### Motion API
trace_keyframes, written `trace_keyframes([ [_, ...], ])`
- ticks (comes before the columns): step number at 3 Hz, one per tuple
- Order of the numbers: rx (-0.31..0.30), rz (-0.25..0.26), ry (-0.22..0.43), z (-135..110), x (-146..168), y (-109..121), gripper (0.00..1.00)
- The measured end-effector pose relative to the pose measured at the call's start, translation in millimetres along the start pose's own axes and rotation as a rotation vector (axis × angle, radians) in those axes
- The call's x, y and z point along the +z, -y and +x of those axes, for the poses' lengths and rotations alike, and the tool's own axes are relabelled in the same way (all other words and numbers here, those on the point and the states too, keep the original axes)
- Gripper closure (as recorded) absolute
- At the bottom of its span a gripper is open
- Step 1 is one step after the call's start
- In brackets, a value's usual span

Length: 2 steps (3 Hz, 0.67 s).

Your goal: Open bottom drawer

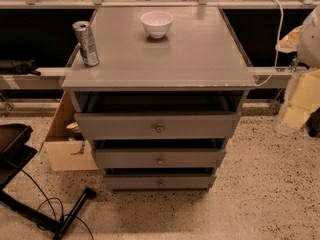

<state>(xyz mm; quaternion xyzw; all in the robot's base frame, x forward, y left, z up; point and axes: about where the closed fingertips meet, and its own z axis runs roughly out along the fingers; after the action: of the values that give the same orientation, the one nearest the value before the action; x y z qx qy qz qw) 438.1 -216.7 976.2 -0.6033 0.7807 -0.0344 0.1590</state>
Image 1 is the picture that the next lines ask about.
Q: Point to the black object on rail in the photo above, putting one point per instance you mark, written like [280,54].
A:
[18,67]

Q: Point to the grey top drawer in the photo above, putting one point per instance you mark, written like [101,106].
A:
[121,126]

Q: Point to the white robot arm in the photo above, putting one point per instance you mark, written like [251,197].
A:
[307,40]

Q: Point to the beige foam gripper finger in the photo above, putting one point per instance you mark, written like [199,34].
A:
[301,99]

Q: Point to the grey middle drawer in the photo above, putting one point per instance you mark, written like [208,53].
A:
[158,158]

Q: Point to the silver drink can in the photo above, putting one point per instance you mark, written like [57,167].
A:
[87,43]

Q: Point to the grey bottom drawer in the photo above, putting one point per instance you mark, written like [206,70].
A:
[159,182]

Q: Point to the white bowl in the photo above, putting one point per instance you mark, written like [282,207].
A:
[156,23]

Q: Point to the grey drawer cabinet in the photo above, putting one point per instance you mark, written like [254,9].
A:
[196,68]

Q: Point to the cardboard box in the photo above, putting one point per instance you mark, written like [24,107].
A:
[66,150]

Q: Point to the black stand with tray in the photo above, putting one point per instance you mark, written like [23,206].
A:
[14,155]

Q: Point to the grey drawer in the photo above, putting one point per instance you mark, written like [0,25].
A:
[121,126]
[158,158]
[159,182]

